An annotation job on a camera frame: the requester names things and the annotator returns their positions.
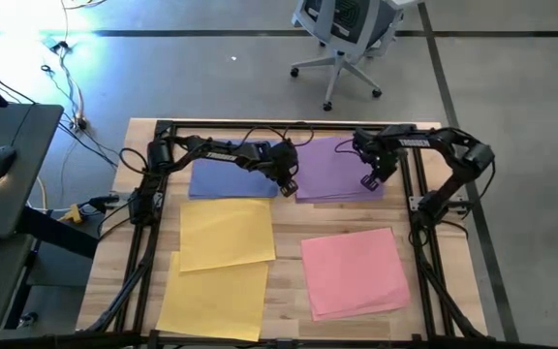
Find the white floor cable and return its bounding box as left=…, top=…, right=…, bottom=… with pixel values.
left=57, top=0, right=90, bottom=133

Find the silver mounting plate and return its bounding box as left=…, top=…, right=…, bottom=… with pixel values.
left=408, top=195, right=469, bottom=212

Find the black caster wheel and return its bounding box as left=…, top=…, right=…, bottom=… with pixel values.
left=16, top=311, right=39, bottom=329

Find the white mesh office chair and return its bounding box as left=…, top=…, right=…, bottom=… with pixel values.
left=289, top=0, right=426, bottom=112

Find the black desk support beam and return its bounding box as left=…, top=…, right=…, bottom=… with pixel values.
left=15, top=206, right=102, bottom=260

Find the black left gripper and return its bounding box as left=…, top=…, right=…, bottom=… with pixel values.
left=258, top=139, right=301, bottom=199

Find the black looped cable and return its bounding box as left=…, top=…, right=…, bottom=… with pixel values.
left=333, top=138, right=357, bottom=156
left=237, top=121, right=316, bottom=147

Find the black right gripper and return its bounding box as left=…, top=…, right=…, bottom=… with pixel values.
left=351, top=125, right=401, bottom=193

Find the yellow plug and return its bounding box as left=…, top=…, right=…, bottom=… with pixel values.
left=57, top=203, right=86, bottom=225

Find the black aluminium table frame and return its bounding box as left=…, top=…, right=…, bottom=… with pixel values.
left=78, top=118, right=489, bottom=349

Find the black desk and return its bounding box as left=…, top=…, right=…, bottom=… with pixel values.
left=0, top=103, right=66, bottom=239

